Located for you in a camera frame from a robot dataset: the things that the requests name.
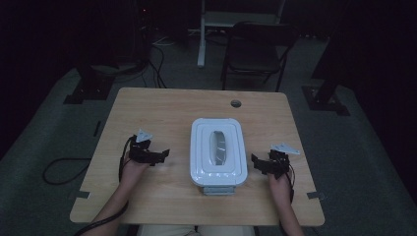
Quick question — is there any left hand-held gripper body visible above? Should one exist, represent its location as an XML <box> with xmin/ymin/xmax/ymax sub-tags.
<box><xmin>128</xmin><ymin>128</ymin><xmax>155</xmax><ymax>164</ymax></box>

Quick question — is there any person's left hand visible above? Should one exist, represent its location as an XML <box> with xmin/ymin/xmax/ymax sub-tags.
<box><xmin>118</xmin><ymin>156</ymin><xmax>151</xmax><ymax>191</ymax></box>

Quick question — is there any person's right hand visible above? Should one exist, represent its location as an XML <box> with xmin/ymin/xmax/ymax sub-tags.
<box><xmin>267</xmin><ymin>171</ymin><xmax>295</xmax><ymax>205</ymax></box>

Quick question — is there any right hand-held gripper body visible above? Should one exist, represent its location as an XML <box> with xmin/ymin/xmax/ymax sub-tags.
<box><xmin>266</xmin><ymin>142</ymin><xmax>301</xmax><ymax>180</ymax></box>

